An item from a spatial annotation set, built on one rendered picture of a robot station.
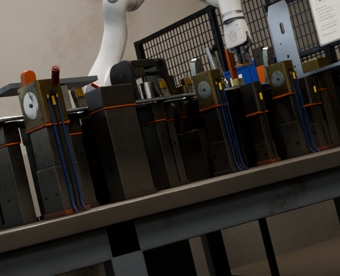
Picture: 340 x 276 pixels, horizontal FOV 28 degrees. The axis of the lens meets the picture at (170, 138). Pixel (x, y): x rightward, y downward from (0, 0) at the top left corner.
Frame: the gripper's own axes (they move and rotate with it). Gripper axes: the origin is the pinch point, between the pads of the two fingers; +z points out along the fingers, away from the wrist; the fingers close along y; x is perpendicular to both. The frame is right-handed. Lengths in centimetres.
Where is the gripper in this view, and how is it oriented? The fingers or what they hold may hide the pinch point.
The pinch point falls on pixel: (243, 58)
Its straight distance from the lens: 273.1
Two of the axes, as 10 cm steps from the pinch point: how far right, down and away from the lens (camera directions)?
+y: 6.4, -1.9, -7.4
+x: 7.3, -1.4, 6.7
